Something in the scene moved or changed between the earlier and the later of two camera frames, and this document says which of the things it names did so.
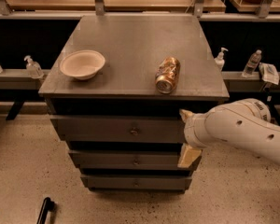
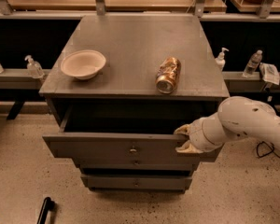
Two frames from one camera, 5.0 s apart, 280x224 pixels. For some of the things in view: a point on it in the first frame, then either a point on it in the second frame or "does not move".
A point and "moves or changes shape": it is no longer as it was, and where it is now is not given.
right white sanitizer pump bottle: [220, 60] does not move
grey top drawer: [119, 128] moves or changes shape
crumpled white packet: [269, 73] does not move
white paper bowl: [82, 64] does not move
